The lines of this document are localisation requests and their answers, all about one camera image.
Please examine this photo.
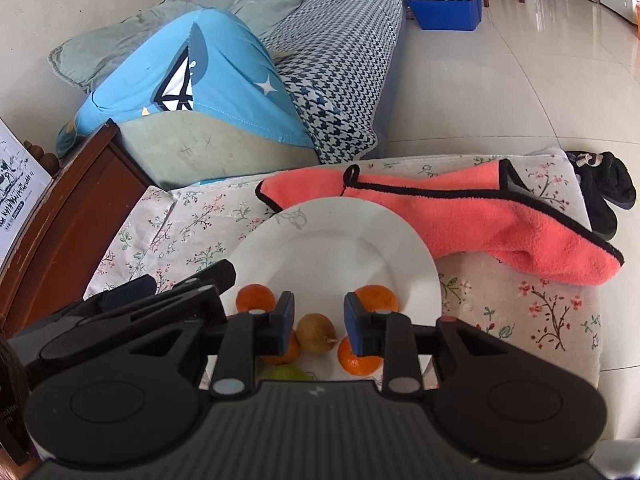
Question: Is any small orange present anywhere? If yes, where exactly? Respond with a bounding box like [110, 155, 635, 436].
[354, 284, 399, 313]
[337, 337, 383, 377]
[235, 283, 276, 313]
[260, 330, 302, 366]

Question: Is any black slipper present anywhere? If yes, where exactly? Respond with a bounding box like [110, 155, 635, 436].
[575, 172, 621, 241]
[567, 151, 638, 211]

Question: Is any green jujube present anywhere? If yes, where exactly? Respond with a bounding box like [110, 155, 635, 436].
[257, 364, 311, 382]

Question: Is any pink towel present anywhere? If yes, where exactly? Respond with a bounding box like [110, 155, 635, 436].
[255, 158, 626, 287]

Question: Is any blue plastic bin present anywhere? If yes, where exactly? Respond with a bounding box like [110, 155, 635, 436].
[407, 0, 484, 32]

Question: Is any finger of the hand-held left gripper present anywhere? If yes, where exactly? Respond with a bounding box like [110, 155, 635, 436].
[120, 259, 237, 332]
[97, 274, 173, 315]

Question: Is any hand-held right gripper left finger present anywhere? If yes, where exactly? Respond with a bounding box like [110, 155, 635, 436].
[110, 290, 297, 401]

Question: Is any houndstooth sofa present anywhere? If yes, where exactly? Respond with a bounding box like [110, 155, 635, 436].
[260, 0, 411, 163]
[47, 0, 396, 93]

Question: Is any brown round fruit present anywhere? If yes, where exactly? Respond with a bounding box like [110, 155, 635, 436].
[296, 313, 337, 356]

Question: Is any white plate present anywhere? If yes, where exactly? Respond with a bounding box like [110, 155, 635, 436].
[220, 197, 442, 386]

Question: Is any blue cushion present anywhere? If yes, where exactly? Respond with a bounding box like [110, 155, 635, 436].
[56, 8, 316, 158]

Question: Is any cardboard milk box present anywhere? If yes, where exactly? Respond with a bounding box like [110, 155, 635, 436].
[0, 117, 53, 266]

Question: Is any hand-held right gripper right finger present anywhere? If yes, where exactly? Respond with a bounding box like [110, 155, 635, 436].
[343, 291, 516, 402]

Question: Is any brown wooden cabinet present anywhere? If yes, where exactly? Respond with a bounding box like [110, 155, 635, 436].
[0, 119, 158, 336]

